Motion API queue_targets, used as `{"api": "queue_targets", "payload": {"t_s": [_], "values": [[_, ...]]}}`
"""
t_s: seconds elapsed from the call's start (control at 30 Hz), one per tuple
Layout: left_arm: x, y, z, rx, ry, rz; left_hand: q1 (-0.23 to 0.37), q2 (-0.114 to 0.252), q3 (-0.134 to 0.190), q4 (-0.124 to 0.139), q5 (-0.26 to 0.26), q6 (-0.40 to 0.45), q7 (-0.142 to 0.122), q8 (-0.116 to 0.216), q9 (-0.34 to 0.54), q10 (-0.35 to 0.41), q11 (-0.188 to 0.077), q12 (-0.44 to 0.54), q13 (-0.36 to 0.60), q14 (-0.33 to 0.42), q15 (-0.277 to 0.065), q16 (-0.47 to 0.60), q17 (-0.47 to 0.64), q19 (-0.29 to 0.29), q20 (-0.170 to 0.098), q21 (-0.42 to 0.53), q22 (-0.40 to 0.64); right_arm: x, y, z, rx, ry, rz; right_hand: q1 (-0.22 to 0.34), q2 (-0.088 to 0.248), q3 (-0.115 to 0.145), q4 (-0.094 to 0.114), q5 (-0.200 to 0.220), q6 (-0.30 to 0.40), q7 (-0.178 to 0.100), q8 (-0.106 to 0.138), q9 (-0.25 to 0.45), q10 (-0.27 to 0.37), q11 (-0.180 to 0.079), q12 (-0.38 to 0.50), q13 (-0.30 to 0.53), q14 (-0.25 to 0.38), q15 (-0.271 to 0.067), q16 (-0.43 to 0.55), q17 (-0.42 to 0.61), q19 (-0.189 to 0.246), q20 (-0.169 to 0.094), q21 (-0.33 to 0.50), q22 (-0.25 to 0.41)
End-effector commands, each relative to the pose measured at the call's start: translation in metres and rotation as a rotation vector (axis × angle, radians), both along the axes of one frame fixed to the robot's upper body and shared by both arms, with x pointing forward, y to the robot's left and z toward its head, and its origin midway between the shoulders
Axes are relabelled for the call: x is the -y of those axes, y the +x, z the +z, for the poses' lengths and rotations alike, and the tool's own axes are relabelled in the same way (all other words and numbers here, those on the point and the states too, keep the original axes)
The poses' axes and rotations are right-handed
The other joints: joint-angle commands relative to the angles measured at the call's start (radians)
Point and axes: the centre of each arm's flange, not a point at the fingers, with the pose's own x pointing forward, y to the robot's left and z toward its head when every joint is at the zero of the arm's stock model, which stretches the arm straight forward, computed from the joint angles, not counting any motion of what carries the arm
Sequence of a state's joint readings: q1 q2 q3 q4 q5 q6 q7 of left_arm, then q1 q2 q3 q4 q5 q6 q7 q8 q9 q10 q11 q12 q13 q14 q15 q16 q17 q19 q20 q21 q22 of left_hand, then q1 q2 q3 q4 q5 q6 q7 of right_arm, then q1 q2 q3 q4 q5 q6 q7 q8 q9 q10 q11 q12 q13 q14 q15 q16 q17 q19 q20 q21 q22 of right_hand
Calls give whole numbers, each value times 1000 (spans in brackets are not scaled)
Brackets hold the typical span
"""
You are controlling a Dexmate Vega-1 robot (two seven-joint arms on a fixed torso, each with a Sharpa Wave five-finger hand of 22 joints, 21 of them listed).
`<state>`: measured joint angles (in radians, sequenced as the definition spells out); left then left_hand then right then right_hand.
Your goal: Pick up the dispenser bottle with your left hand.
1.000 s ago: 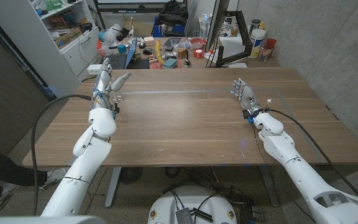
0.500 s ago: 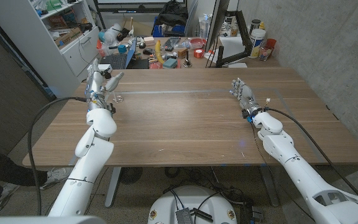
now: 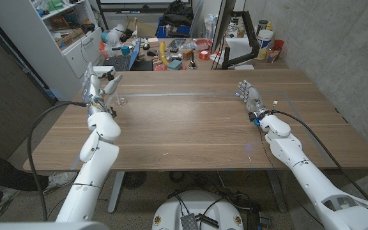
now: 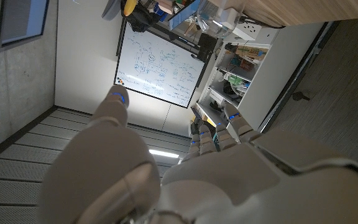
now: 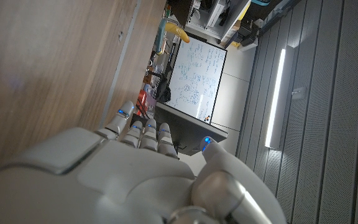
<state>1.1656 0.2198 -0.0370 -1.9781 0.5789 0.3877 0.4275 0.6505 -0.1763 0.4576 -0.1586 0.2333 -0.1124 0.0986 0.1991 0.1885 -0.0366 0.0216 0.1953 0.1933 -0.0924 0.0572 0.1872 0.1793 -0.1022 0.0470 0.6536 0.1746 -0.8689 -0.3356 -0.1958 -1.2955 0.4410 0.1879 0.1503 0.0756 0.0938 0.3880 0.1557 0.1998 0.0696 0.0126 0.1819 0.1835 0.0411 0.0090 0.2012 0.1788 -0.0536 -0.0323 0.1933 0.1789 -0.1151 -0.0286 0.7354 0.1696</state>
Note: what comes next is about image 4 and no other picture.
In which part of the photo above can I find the black backpack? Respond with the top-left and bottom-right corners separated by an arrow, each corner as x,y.
120,0 -> 160,33

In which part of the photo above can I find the yellow banana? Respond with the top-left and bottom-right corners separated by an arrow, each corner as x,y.
123,0 -> 138,17

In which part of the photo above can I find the white power adapter box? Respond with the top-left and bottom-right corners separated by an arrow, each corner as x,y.
223,8 -> 281,44

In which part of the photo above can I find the white shelf cabinet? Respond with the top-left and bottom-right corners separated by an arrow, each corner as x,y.
194,22 -> 326,135

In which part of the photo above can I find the clear dispenser bottle black pump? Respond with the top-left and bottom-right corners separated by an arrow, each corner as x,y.
196,0 -> 245,62

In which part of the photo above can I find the ceiling light strip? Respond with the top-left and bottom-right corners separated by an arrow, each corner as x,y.
149,149 -> 180,159

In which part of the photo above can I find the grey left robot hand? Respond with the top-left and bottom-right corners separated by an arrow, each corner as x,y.
37,84 -> 358,224

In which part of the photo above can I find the cardboard box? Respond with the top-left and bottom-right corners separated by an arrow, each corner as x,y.
235,45 -> 269,60

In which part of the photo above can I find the black computer monitor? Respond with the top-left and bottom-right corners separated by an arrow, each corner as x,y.
0,0 -> 50,53

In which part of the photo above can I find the whiteboard black frame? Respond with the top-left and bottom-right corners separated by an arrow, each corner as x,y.
113,21 -> 205,109

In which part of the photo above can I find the black power strip cable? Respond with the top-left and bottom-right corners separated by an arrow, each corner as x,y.
242,15 -> 288,29

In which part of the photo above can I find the grey office chair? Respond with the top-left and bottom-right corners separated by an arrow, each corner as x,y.
101,0 -> 122,21

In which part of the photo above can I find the black door handle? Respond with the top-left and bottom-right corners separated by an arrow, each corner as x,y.
291,91 -> 311,101

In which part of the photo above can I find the open laptop blue screen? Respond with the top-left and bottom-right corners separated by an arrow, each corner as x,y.
167,0 -> 202,31

